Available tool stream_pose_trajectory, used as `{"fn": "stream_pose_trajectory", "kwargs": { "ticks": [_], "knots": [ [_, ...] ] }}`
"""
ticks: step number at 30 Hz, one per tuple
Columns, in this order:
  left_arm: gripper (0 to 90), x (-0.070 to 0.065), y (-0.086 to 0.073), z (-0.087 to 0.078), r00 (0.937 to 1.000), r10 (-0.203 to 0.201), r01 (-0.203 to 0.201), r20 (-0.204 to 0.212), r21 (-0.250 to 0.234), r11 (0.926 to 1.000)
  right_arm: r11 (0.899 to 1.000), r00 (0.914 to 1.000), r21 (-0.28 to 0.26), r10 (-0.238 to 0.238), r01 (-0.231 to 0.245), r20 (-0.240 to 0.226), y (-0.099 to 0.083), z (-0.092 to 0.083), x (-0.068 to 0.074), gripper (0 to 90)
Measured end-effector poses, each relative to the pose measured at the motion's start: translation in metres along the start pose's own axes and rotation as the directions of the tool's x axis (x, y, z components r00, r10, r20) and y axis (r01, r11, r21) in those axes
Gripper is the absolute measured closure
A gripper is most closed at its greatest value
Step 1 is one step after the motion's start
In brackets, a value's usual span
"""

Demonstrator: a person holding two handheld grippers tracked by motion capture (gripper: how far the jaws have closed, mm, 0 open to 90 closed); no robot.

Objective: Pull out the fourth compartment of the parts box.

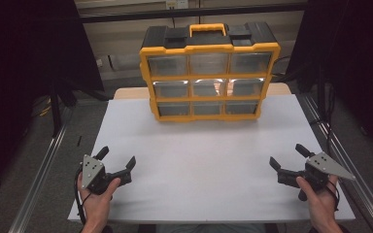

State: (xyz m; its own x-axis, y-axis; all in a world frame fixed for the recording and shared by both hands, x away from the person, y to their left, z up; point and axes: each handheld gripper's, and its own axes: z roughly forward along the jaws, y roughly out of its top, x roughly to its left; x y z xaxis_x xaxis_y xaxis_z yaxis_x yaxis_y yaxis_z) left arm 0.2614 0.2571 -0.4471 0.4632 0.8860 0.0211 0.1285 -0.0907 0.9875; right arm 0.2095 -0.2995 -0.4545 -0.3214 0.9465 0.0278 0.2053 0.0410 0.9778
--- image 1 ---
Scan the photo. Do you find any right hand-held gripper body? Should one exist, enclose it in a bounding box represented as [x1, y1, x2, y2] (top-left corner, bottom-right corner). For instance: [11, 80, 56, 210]
[276, 151, 357, 202]

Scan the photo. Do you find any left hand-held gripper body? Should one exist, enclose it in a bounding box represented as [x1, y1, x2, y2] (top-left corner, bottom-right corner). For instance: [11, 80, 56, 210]
[81, 153, 134, 196]

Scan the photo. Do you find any person's left hand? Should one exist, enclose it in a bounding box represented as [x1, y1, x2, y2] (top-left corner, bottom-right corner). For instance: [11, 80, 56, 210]
[77, 173, 122, 231]

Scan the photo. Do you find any person's right hand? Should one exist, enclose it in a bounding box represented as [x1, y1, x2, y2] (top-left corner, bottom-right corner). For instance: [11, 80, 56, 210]
[295, 174, 342, 228]

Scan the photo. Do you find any black metal stand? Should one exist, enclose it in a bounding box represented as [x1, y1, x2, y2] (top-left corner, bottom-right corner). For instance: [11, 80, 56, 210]
[49, 79, 79, 138]
[315, 61, 336, 154]

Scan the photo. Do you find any wooden table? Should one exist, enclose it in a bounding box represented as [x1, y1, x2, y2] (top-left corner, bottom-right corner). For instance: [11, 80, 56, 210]
[113, 83, 292, 101]

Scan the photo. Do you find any white table cover board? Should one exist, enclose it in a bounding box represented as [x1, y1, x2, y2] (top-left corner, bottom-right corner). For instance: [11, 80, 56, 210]
[67, 93, 356, 224]

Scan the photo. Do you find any person's grey lap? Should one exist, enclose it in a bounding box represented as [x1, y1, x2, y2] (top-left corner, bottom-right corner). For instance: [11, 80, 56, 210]
[154, 222, 267, 233]

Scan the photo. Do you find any set of clear plastic drawers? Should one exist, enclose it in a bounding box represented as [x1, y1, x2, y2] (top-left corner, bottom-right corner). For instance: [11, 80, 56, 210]
[147, 51, 273, 117]

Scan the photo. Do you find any black curtain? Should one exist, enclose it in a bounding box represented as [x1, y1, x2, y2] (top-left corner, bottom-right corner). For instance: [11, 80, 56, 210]
[286, 0, 373, 161]
[0, 0, 105, 200]

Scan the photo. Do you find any yellow and black drawer organizer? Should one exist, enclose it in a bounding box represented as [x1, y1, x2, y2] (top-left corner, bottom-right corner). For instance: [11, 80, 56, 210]
[138, 22, 282, 123]

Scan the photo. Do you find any black horizontal bar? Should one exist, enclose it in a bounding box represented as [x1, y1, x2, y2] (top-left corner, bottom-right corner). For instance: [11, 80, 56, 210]
[77, 2, 308, 24]

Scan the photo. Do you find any aluminium floor rail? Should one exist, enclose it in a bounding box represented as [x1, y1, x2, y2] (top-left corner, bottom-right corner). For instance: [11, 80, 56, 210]
[8, 106, 76, 233]
[298, 94, 373, 233]

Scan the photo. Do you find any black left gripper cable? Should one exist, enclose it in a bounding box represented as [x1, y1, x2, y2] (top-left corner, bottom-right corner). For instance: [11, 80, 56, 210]
[73, 167, 93, 226]

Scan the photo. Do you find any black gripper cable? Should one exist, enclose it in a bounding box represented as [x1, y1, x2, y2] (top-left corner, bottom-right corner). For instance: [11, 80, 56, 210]
[73, 167, 93, 226]
[324, 180, 341, 212]

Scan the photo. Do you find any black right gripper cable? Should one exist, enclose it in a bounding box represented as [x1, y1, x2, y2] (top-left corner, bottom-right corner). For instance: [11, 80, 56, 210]
[324, 180, 341, 212]

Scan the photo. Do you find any yellow cable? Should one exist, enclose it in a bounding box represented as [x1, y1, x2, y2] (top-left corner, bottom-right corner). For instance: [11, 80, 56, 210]
[37, 98, 52, 118]

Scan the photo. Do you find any black floor cable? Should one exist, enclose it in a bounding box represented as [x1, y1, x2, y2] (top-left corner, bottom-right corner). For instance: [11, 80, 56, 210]
[271, 55, 293, 83]

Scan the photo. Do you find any white wall outlet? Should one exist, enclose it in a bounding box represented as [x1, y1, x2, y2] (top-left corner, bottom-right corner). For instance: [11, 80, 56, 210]
[165, 0, 189, 10]

